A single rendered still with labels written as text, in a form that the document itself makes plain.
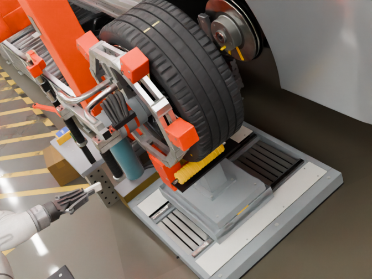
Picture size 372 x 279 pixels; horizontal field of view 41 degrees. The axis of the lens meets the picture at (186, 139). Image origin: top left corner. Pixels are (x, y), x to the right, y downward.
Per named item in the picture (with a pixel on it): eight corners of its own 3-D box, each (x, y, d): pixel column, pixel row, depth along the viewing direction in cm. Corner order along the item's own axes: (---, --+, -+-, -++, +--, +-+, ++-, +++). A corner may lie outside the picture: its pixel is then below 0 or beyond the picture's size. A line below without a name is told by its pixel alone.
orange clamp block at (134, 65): (150, 72, 175) (149, 59, 167) (132, 85, 173) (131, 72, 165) (137, 59, 177) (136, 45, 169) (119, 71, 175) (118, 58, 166)
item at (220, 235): (274, 198, 242) (270, 185, 236) (220, 246, 232) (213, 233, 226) (212, 157, 279) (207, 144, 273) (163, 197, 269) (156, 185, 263)
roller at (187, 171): (230, 149, 218) (227, 139, 215) (179, 190, 210) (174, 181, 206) (222, 144, 223) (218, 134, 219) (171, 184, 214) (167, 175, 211)
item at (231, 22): (265, 67, 220) (251, 4, 198) (253, 77, 218) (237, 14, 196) (220, 46, 242) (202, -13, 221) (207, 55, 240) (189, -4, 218)
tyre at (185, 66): (268, 108, 175) (152, -37, 177) (219, 148, 168) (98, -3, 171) (219, 144, 238) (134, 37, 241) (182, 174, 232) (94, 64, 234)
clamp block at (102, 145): (123, 139, 178) (117, 128, 175) (102, 154, 175) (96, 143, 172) (116, 134, 181) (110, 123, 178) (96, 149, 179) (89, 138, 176)
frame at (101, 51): (203, 176, 197) (153, 65, 164) (191, 186, 195) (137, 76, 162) (136, 127, 237) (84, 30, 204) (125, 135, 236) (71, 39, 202)
